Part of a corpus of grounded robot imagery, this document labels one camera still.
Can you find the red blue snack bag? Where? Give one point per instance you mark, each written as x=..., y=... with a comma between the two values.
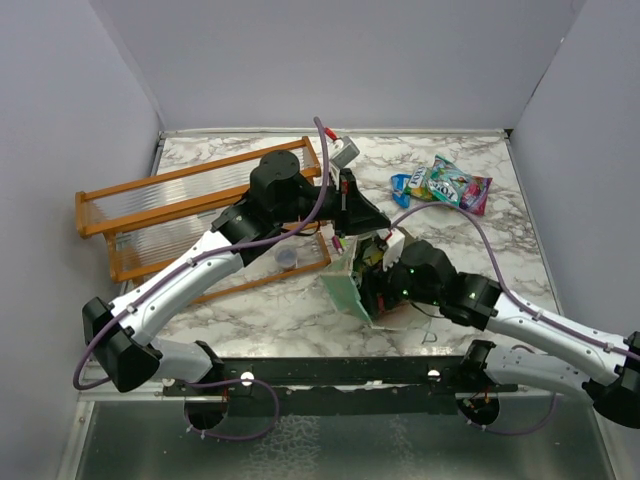
x=447, y=182

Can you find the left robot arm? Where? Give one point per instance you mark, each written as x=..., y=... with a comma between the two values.
x=121, y=334

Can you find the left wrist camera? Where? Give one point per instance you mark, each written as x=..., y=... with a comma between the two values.
x=344, y=152

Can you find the magenta marker pen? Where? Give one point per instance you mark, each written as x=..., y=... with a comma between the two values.
x=338, y=244

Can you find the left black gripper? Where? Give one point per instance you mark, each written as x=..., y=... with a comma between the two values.
x=354, y=214

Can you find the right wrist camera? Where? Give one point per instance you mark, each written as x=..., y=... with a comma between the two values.
x=394, y=241

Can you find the purple snack bag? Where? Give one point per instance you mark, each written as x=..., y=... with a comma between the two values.
x=475, y=195

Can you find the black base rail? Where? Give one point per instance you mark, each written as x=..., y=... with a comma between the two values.
x=331, y=386

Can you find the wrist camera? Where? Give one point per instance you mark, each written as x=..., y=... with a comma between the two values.
x=344, y=152
x=394, y=241

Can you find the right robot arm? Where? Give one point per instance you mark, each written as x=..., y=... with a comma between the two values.
x=567, y=357

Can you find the yellow green snack bag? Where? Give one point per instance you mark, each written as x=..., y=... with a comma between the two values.
x=417, y=185

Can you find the orange wooden rack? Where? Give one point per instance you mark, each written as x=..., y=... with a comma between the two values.
x=148, y=223

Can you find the small clear plastic cup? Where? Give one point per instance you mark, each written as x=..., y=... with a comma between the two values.
x=286, y=257

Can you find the blue snack packet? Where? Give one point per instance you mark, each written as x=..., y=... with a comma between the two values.
x=399, y=184

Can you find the green paper bag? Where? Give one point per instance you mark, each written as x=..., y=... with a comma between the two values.
x=354, y=283

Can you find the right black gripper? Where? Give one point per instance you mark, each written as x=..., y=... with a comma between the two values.
x=375, y=279

